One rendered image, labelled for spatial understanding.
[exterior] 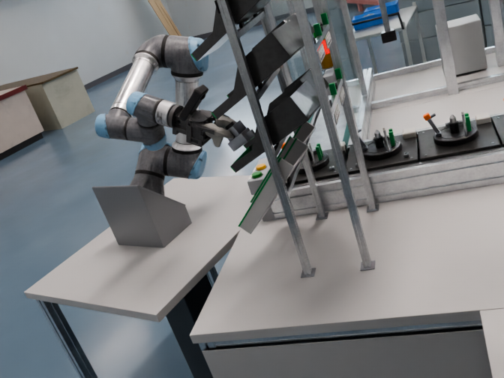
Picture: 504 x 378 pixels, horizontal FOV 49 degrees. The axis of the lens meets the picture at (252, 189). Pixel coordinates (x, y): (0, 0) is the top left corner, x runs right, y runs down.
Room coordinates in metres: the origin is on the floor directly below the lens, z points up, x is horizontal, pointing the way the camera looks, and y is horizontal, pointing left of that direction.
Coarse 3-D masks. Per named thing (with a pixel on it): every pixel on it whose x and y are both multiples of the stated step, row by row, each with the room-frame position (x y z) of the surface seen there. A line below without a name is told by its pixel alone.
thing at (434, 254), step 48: (480, 96) 2.23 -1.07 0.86; (480, 192) 1.46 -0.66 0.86; (240, 240) 1.67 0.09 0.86; (288, 240) 1.56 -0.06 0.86; (336, 240) 1.46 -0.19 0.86; (384, 240) 1.37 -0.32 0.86; (432, 240) 1.29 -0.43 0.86; (480, 240) 1.22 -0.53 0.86; (240, 288) 1.38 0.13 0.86; (288, 288) 1.30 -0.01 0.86; (336, 288) 1.22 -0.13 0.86; (384, 288) 1.16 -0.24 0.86; (432, 288) 1.10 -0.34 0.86; (480, 288) 1.04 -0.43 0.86; (192, 336) 1.23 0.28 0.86; (240, 336) 1.18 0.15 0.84
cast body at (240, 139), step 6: (228, 126) 1.48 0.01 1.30; (234, 126) 1.47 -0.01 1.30; (240, 126) 1.48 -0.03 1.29; (234, 132) 1.47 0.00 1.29; (240, 132) 1.46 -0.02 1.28; (246, 132) 1.47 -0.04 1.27; (252, 132) 1.45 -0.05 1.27; (228, 138) 1.48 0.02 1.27; (234, 138) 1.47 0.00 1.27; (240, 138) 1.46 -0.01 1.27; (246, 138) 1.45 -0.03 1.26; (228, 144) 1.49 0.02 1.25; (234, 144) 1.47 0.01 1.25; (240, 144) 1.46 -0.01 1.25; (234, 150) 1.48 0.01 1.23
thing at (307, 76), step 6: (306, 72) 1.57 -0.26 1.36; (300, 78) 1.59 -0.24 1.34; (306, 78) 1.48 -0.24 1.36; (312, 78) 1.50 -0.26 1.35; (324, 78) 1.55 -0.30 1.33; (294, 84) 1.46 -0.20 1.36; (300, 84) 1.45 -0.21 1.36; (312, 84) 1.48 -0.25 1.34; (288, 90) 1.47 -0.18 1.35; (282, 96) 1.48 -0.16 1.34; (276, 102) 1.50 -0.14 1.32; (270, 108) 1.51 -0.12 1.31; (252, 138) 1.62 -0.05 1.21; (246, 144) 1.57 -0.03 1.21
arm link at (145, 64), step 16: (144, 48) 1.98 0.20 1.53; (160, 48) 1.98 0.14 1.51; (144, 64) 1.93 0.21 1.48; (160, 64) 2.00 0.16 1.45; (128, 80) 1.86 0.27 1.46; (144, 80) 1.88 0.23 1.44; (128, 96) 1.80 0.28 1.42; (112, 112) 1.74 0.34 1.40; (96, 128) 1.71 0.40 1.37; (112, 128) 1.70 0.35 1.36
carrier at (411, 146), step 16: (384, 128) 1.68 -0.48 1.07; (368, 144) 1.80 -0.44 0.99; (384, 144) 1.74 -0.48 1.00; (400, 144) 1.71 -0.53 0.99; (416, 144) 1.71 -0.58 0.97; (352, 160) 1.75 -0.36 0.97; (368, 160) 1.71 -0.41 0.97; (384, 160) 1.66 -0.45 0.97; (400, 160) 1.62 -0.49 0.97; (416, 160) 1.59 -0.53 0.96
